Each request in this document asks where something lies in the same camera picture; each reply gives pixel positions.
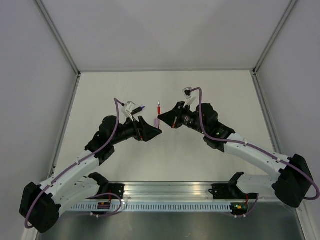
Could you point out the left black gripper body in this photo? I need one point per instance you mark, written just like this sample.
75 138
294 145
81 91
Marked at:
138 133

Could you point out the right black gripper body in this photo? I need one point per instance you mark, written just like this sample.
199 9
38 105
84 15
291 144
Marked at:
181 105

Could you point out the red gel pen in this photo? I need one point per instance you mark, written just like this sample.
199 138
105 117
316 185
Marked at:
158 108

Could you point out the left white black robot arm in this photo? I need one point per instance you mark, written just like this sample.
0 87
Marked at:
42 204

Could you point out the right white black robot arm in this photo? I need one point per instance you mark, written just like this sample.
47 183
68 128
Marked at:
287 178

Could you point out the black purple-tip marker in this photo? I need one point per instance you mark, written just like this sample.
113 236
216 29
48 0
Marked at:
138 109

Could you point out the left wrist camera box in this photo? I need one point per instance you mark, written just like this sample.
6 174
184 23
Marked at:
127 109

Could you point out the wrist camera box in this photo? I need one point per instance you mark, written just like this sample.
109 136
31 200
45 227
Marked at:
127 109
189 95

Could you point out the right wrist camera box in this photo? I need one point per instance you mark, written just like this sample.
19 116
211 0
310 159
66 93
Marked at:
189 95

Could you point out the aluminium mounting rail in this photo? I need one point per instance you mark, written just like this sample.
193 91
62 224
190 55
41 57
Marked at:
143 191

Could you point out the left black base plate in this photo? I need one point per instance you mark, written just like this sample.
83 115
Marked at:
112 188

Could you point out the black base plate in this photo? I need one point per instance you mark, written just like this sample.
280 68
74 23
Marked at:
224 191
112 188

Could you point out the white slotted cable duct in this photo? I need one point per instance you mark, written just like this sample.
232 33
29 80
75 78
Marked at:
157 207

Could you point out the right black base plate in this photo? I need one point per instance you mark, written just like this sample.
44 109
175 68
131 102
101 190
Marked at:
224 191

